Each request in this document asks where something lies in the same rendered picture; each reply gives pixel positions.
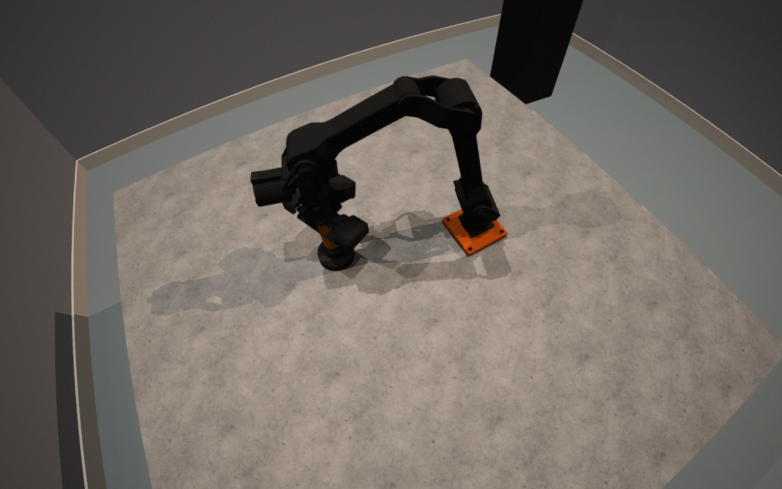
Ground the orange knob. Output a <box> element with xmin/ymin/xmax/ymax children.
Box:
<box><xmin>318</xmin><ymin>225</ymin><xmax>339</xmax><ymax>249</ymax></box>

